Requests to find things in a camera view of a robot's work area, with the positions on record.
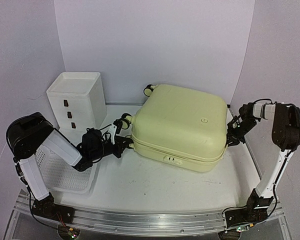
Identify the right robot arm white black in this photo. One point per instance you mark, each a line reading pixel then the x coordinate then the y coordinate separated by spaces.
pixel 285 134

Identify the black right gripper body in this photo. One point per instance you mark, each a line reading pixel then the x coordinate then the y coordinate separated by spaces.
pixel 238 135

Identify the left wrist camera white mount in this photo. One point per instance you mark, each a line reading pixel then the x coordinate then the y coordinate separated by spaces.
pixel 115 129

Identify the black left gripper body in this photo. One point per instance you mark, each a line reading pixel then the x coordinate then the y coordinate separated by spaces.
pixel 118 144

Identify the pale yellow hard-shell suitcase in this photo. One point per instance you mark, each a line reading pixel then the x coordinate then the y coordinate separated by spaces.
pixel 179 126

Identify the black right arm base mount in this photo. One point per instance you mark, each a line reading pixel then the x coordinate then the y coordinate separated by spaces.
pixel 257 210

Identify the white three-drawer storage cabinet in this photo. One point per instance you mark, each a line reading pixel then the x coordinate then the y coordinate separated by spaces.
pixel 77 100

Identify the white perforated plastic basket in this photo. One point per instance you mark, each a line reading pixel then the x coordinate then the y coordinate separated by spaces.
pixel 60 176

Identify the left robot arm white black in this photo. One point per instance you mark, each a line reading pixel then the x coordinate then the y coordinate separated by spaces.
pixel 29 134

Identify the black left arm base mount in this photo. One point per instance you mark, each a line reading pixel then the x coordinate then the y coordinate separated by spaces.
pixel 48 209

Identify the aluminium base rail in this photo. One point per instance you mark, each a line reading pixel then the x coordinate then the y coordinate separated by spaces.
pixel 151 224

